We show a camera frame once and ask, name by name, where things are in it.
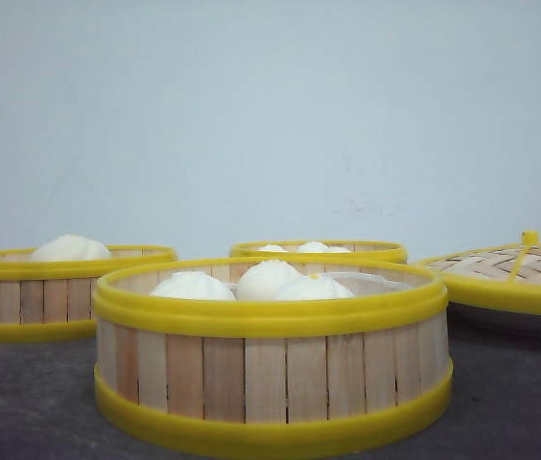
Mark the bamboo steamer basket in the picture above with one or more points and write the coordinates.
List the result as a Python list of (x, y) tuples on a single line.
[(272, 379), (382, 251), (52, 301)]

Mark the woven bamboo steamer lid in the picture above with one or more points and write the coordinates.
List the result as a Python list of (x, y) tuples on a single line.
[(498, 278)]

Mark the white bun rear left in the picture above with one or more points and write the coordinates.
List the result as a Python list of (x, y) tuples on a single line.
[(271, 248)]

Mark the white bun front right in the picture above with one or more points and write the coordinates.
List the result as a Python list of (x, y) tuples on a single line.
[(308, 288)]

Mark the white bun front left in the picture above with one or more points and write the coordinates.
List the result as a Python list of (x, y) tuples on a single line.
[(193, 285)]

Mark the white bun in left basket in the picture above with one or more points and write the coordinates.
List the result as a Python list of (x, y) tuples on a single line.
[(70, 247)]

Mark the white plate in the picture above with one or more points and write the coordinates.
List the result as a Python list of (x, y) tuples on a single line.
[(500, 320)]

